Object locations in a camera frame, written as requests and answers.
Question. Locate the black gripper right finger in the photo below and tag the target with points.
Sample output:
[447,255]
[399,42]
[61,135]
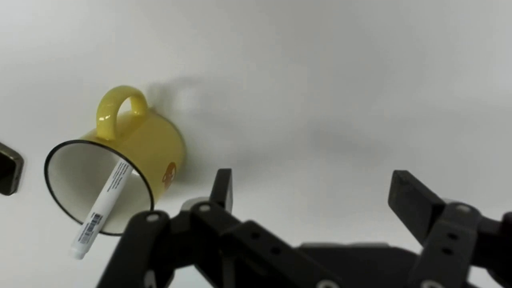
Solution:
[448,234]

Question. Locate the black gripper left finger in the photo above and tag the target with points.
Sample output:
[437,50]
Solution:
[213,241]

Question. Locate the blue capped white marker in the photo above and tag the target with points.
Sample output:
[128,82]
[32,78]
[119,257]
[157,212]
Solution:
[104,210]

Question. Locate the yellow enamel mug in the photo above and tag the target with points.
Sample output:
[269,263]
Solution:
[149,145]

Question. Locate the black smartphone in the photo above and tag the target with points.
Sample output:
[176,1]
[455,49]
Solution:
[10,169]

